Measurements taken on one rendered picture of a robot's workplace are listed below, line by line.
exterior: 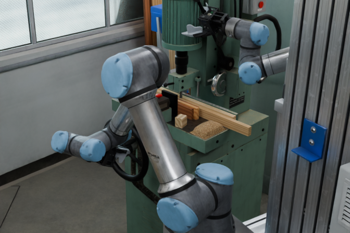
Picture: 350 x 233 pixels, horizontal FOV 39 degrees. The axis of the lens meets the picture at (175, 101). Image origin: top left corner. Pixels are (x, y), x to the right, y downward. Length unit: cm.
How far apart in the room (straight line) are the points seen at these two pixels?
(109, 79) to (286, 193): 60
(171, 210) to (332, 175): 44
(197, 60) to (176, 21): 27
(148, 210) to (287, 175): 113
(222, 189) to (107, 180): 200
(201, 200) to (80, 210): 181
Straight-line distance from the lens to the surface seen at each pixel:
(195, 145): 203
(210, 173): 147
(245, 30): 177
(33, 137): 345
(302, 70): 131
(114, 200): 321
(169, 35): 208
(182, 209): 137
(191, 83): 222
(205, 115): 215
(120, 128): 168
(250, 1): 222
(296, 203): 146
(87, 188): 335
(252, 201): 265
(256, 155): 250
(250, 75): 165
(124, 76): 133
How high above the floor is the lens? 182
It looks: 23 degrees down
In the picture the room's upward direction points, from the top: 1 degrees clockwise
